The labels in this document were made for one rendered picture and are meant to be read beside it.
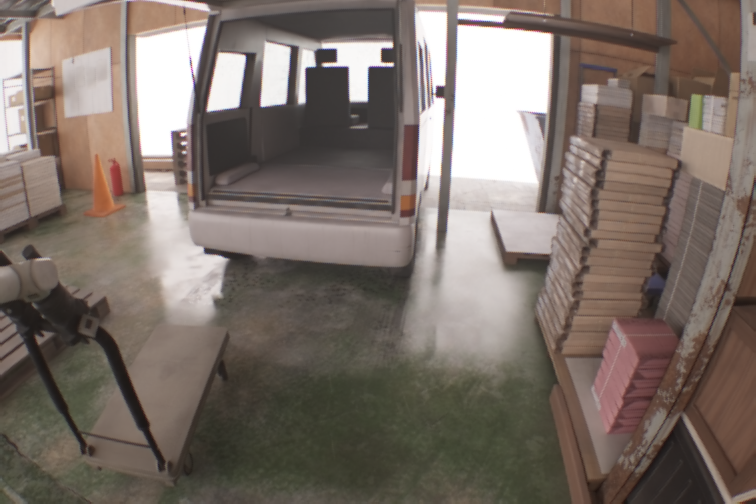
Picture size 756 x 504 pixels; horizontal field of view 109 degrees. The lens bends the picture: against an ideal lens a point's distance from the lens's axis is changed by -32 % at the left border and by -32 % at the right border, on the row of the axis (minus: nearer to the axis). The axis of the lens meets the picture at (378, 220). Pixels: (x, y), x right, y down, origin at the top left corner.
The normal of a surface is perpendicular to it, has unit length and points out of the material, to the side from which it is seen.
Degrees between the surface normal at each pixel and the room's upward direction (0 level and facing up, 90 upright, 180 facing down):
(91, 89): 90
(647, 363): 90
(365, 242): 87
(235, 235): 88
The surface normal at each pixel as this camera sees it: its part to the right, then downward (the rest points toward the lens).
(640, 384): -0.18, 0.32
